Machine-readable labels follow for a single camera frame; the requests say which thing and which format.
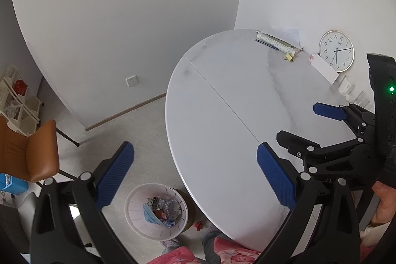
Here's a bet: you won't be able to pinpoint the dark pen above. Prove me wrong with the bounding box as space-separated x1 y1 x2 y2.
254 39 279 50

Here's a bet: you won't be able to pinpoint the person's right forearm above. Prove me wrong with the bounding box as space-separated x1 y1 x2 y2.
360 222 396 261

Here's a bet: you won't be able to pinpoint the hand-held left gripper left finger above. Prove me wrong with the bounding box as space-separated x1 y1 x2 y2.
29 141 136 264

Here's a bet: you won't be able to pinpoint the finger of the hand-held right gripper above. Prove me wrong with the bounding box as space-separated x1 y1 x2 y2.
313 102 376 144
276 130 376 190

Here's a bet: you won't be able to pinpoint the wooden baseboard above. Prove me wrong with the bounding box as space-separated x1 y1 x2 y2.
84 92 168 132

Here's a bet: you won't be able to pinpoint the cream storage rack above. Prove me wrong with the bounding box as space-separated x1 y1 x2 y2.
0 64 43 136

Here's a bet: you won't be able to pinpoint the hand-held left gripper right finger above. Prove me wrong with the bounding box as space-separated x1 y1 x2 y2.
256 142 361 264

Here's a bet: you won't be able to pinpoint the blue face mask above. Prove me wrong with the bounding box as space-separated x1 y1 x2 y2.
142 200 166 226

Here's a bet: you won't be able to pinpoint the clear drinking glass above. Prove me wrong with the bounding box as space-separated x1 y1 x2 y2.
353 90 372 108

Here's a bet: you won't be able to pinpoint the white plastic waste bin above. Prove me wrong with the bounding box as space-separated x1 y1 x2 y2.
124 184 189 241

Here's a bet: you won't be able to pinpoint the person's pink floral robe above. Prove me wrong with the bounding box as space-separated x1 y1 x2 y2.
145 236 267 264

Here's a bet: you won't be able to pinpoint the orange leather chair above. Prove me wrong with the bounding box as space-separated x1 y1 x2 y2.
0 116 81 187

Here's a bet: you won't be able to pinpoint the person's grey quilted trousers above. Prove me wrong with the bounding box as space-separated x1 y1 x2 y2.
202 230 223 261

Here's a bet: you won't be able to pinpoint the blue tissue pack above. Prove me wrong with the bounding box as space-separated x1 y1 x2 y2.
0 173 29 196

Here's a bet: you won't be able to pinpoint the clear plastic bottle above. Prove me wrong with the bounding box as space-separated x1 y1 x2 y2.
159 196 183 221

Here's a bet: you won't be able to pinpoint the round gold-rimmed wall clock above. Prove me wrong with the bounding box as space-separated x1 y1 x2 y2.
319 30 355 73

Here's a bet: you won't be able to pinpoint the person's grey slipper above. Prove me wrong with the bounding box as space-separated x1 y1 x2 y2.
161 239 183 252

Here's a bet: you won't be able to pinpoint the rolled newspaper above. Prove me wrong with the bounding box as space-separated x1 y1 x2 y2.
255 30 304 57

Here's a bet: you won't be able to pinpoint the person's right hand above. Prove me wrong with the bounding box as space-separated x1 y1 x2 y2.
370 180 396 227

